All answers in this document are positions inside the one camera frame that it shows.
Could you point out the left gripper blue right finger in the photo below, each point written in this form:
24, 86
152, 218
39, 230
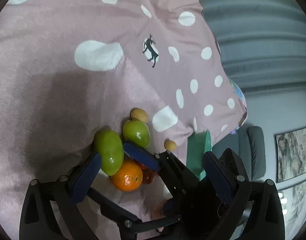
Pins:
221, 174

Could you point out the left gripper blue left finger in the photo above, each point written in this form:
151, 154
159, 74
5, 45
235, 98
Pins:
82, 177

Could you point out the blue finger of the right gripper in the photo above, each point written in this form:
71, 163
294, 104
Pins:
142, 155

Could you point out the orange tangerine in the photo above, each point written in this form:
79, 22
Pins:
128, 178

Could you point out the green fruit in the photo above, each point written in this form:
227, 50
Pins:
137, 132

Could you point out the large green mango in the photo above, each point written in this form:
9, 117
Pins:
110, 147

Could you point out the small tan longan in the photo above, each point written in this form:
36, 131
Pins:
139, 114

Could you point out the green plastic bowl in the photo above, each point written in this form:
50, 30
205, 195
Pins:
198, 144

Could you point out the grey sofa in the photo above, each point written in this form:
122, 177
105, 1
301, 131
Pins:
248, 144

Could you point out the framed ink painting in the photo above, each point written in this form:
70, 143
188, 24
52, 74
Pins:
291, 154

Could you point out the pink polka dot cloth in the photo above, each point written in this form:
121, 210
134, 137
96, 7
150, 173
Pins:
69, 68

